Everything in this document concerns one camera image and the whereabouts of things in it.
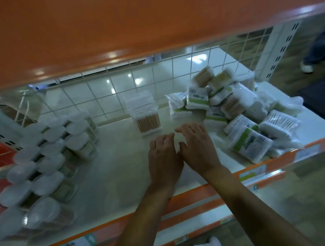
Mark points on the plain white price label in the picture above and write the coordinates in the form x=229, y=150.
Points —
x=306, y=152

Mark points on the narrow green price label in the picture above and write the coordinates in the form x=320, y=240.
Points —
x=255, y=187

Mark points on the person's right hand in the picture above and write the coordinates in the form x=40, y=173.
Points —
x=202, y=152

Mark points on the person's left forearm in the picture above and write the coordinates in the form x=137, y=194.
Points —
x=140, y=225

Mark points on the white shelf board orange rim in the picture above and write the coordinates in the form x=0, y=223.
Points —
x=119, y=20
x=194, y=210
x=195, y=225

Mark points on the distant white orange shelf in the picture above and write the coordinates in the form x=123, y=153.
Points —
x=94, y=72

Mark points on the white slotted end post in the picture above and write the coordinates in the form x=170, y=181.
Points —
x=279, y=50

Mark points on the white shelf orange rail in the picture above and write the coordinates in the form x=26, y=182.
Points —
x=113, y=162

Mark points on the person's left hand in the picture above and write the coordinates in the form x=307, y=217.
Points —
x=164, y=165

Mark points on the pile of cotton swab packs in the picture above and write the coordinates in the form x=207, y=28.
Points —
x=250, y=144

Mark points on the person's right forearm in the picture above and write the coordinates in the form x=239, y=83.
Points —
x=259, y=217

